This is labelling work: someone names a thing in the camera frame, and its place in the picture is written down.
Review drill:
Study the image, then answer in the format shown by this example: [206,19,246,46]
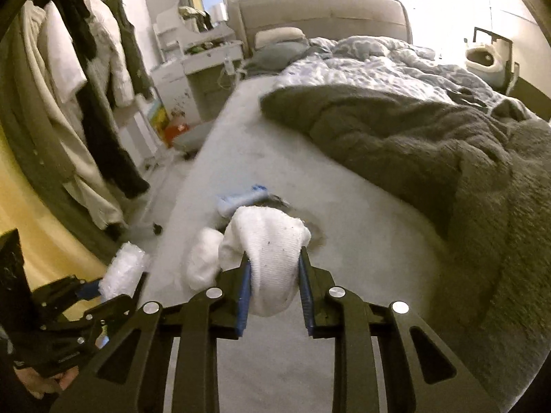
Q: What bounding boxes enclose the blue white tissue pack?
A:
[217,184,269,218]

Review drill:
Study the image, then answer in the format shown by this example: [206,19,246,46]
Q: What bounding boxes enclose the person's left hand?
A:
[14,367,80,399]

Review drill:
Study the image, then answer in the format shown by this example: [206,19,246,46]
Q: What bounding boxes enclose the beige hanging coat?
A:
[11,1,124,230]

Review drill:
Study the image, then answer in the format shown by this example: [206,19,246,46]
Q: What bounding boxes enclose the bed with grey sheet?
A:
[146,36,550,411]

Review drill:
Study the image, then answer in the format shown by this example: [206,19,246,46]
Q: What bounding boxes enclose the crumpled silver black wrapper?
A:
[256,195,326,250]

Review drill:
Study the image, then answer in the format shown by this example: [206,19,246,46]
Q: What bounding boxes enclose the grey cushioned stool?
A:
[172,120,215,158]

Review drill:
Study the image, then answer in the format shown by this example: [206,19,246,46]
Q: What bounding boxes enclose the red box on floor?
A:
[164,124,190,147]

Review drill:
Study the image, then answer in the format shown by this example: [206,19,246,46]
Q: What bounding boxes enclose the yellow picture book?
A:
[147,101,170,142]

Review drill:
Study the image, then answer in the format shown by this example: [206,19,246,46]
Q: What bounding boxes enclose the black hanging coat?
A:
[33,0,149,199]

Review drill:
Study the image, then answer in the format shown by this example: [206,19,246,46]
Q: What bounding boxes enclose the dark grey fleece blanket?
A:
[261,85,550,410]

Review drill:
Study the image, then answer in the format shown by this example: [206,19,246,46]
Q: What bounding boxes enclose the dark green hanging garment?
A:
[103,0,153,101]

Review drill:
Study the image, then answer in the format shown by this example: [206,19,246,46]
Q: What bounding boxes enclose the white puffer jacket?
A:
[83,0,135,107]

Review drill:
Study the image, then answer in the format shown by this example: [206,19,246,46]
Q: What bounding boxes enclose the white hanging t-shirt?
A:
[38,2,88,104]

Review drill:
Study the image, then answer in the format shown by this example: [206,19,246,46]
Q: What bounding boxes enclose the white dressing table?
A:
[150,7,244,125]

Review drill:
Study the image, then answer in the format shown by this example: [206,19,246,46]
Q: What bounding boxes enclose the grey-green pillow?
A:
[242,41,331,78]

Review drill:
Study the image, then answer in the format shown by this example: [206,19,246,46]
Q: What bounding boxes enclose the round vanity mirror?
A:
[177,0,229,34]

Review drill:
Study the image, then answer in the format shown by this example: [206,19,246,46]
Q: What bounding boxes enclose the beige pillow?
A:
[254,26,305,50]

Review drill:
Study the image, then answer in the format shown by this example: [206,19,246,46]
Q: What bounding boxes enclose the blue white patterned duvet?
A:
[274,35,537,120]

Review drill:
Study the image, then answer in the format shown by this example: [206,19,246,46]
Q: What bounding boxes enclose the white baby bouncer seat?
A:
[465,26,520,96]

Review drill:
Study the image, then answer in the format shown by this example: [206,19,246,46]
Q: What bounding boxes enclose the grey upholstered headboard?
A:
[229,0,413,52]

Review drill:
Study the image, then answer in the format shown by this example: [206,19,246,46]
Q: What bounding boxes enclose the white charger with cable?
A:
[217,60,247,91]

